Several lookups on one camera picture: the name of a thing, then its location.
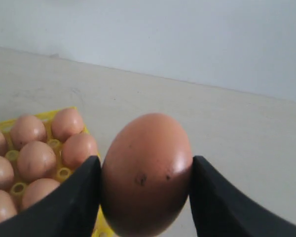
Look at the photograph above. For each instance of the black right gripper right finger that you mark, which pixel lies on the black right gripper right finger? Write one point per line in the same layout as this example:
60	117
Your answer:
219	209

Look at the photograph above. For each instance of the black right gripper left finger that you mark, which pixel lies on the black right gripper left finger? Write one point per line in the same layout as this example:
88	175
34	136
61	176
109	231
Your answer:
68	211

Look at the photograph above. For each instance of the brown egg second row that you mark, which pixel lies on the brown egg second row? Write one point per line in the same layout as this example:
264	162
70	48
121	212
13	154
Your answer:
36	160
6	174
38	190

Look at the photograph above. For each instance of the brown egg third row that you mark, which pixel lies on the brown egg third row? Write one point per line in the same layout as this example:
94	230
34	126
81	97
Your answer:
77	149

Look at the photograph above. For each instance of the brown egg fifth row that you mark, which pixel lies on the brown egg fifth row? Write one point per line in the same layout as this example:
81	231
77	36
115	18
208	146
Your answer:
27	128
7	206

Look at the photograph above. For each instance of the brown egg fourth row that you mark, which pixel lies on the brown egg fourth row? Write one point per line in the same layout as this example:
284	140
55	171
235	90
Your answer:
67	122

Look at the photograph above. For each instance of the yellow plastic egg tray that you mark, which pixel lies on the yellow plastic egg tray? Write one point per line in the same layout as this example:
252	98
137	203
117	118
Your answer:
101	228

